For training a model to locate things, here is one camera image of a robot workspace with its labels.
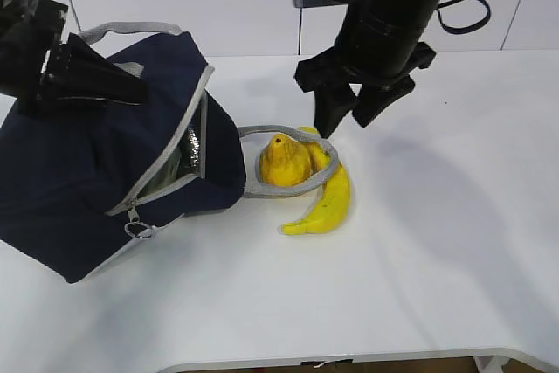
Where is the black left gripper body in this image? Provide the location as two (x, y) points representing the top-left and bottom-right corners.
(1, 0), (68, 111)

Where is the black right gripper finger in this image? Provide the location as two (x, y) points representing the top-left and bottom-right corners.
(352, 76), (415, 128)
(314, 84), (357, 137)

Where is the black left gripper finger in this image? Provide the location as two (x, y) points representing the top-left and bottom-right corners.
(45, 34), (148, 105)
(32, 80), (109, 116)

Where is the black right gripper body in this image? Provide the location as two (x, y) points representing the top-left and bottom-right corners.
(293, 42), (436, 93)

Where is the yellow pear-shaped fruit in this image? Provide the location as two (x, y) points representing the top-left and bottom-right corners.
(259, 134), (314, 187)

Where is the navy blue lunch bag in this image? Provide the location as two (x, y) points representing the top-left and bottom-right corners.
(1, 23), (339, 283)

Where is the yellow banana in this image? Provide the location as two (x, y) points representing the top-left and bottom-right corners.
(282, 142), (351, 236)

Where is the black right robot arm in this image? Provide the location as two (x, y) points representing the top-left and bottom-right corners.
(294, 0), (440, 138)

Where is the white paper tag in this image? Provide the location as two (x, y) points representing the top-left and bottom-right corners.
(314, 360), (336, 369)

